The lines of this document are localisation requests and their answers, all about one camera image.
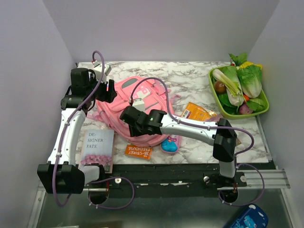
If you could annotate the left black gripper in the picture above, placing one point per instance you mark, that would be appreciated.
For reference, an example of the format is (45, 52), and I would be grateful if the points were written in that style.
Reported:
(108, 96)

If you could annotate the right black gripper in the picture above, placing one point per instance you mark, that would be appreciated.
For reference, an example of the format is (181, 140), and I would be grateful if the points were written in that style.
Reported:
(133, 132)

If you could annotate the pink student backpack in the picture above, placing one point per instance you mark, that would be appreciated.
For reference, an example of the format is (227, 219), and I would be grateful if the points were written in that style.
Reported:
(146, 96)

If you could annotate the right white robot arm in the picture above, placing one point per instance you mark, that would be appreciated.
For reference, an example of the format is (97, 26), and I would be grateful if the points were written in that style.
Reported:
(220, 135)

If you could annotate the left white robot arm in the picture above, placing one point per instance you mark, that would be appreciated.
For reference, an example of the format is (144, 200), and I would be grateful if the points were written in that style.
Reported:
(61, 173)

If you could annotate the orange Treehouse book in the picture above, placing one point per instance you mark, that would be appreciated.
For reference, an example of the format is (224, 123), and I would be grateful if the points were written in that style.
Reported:
(138, 152)

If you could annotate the pink cat pencil case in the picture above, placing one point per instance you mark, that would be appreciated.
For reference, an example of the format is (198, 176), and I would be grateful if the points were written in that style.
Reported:
(171, 144)

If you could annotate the Designer Fate flower book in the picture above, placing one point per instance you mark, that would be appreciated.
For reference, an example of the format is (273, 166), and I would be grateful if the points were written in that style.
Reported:
(98, 147)

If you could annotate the orange card packet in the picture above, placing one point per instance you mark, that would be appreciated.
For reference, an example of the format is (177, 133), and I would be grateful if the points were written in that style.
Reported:
(196, 112)

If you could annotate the brown illustrated notebook packet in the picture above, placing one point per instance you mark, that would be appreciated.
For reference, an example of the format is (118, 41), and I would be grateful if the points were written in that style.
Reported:
(217, 118)

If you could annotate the brown round fruit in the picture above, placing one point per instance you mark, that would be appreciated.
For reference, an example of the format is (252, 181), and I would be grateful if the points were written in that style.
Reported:
(219, 87)

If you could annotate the green vegetable tray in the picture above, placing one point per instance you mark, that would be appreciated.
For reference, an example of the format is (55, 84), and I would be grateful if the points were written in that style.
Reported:
(260, 104)

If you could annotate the purple pink radish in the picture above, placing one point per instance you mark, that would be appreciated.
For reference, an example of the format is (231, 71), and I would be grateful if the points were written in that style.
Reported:
(245, 109)

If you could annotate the green lettuce head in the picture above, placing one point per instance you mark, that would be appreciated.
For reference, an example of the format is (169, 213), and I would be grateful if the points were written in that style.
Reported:
(250, 79)

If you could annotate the blue dinosaur pencil case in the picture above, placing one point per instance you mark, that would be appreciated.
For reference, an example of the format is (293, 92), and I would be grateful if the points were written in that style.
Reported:
(251, 217)

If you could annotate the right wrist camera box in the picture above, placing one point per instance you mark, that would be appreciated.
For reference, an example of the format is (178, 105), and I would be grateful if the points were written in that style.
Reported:
(139, 104)

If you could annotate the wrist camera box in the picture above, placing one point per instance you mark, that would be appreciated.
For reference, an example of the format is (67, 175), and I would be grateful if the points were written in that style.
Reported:
(139, 104)
(101, 71)

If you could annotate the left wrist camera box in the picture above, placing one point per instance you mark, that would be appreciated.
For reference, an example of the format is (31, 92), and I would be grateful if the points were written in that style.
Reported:
(101, 71)

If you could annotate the black mounting rail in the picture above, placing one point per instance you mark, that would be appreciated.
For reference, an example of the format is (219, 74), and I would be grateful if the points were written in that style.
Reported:
(166, 181)

